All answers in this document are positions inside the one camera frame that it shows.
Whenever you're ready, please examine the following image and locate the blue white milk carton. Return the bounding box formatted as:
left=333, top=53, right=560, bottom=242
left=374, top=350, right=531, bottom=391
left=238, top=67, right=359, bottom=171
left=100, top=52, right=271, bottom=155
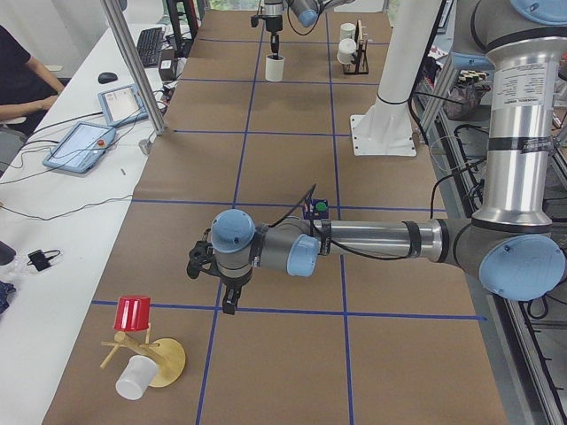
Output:
left=302, top=198, right=329, bottom=220

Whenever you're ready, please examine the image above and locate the white plastic cup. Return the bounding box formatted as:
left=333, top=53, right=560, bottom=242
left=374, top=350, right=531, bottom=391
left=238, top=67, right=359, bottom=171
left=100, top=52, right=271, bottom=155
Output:
left=115, top=355, right=159, bottom=400

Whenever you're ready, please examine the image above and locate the white mug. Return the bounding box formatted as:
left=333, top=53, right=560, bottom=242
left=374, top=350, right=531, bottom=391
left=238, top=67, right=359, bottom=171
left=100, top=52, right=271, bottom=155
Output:
left=265, top=54, right=285, bottom=82

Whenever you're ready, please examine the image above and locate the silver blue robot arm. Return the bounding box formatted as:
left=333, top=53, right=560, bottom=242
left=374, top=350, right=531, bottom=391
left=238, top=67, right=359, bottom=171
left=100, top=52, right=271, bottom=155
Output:
left=251, top=0, right=351, bottom=59
left=187, top=1, right=566, bottom=314

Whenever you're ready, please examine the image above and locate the small black adapter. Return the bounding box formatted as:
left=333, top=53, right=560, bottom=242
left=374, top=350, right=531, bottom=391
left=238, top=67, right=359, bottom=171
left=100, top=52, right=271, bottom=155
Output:
left=27, top=250, right=61, bottom=272

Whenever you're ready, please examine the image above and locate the upper white cup on rack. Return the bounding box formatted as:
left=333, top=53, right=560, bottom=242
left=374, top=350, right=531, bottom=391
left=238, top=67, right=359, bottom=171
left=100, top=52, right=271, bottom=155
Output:
left=339, top=22, right=356, bottom=41

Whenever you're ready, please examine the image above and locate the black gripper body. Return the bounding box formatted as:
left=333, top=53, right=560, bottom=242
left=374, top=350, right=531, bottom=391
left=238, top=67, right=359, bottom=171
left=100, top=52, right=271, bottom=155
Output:
left=264, top=15, right=283, bottom=40
left=221, top=276, right=252, bottom=301

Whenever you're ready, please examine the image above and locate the lower white cup on rack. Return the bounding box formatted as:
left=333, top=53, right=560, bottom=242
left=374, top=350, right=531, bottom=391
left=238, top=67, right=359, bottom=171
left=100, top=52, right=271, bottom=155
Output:
left=337, top=38, right=357, bottom=65

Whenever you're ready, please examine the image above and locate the seated person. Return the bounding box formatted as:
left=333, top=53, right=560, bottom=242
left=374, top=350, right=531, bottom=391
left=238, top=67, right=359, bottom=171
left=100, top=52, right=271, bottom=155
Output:
left=0, top=24, right=66, bottom=178

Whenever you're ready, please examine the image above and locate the wooden cup stand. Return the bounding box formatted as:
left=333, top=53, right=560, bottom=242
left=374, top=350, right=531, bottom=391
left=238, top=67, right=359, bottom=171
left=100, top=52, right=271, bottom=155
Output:
left=100, top=328, right=187, bottom=388

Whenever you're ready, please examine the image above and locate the black computer mouse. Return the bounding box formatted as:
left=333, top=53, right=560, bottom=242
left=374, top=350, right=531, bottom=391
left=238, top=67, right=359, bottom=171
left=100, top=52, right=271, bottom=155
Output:
left=97, top=72, right=118, bottom=84

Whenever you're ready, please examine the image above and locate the blue teach pendant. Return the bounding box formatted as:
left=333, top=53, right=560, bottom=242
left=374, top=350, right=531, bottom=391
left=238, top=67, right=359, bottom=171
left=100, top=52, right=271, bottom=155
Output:
left=97, top=84, right=148, bottom=127
left=43, top=122, right=116, bottom=174

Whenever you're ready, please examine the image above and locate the far blue teach pendant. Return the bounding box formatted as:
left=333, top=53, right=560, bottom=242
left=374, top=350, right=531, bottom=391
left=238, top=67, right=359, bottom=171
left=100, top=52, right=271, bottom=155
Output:
left=97, top=84, right=148, bottom=127

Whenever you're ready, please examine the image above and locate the near blue teach pendant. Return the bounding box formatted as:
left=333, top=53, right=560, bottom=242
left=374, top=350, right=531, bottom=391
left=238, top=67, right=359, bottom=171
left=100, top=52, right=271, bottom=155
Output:
left=43, top=122, right=116, bottom=174

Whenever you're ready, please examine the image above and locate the black wooden mug rack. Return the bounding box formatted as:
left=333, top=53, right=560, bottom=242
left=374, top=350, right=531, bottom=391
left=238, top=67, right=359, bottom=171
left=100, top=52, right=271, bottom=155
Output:
left=342, top=19, right=369, bottom=74

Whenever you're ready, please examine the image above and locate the black keyboard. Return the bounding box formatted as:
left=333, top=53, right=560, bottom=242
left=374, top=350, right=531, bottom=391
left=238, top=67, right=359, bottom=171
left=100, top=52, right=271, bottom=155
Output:
left=136, top=27, right=163, bottom=67

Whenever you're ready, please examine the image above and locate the aluminium frame post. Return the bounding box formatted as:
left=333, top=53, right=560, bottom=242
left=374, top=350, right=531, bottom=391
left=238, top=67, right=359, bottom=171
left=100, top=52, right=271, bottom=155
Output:
left=100, top=0, right=166, bottom=135

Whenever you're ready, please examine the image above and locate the red cup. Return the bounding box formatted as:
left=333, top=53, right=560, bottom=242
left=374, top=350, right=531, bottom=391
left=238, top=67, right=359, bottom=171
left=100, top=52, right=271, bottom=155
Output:
left=113, top=295, right=151, bottom=332

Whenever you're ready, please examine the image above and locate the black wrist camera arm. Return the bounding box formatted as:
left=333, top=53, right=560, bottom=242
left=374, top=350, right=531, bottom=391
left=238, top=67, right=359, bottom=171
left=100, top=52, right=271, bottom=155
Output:
left=186, top=240, right=219, bottom=279
left=251, top=14, right=266, bottom=27

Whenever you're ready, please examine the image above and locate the white cup on rack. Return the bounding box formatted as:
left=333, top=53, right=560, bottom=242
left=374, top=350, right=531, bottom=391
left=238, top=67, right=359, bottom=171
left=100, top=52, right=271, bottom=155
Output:
left=339, top=22, right=356, bottom=41
left=337, top=38, right=357, bottom=65

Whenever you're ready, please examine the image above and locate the black box on desk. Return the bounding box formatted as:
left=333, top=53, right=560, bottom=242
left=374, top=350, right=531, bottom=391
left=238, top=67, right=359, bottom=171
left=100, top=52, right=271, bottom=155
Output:
left=158, top=49, right=185, bottom=81

